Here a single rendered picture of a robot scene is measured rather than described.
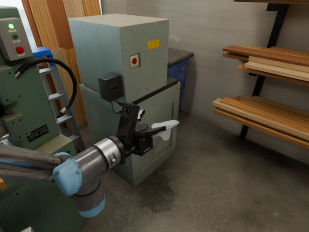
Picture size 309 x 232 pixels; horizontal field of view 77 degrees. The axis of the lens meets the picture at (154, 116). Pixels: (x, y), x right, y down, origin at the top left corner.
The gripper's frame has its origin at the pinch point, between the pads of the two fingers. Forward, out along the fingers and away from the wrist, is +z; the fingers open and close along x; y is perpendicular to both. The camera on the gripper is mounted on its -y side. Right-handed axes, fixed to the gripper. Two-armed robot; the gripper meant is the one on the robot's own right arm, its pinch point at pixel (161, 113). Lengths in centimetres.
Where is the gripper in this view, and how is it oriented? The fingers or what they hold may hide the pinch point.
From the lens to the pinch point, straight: 64.6
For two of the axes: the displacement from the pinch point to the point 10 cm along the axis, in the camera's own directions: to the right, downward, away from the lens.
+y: 1.0, 8.8, 4.6
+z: 6.7, -4.0, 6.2
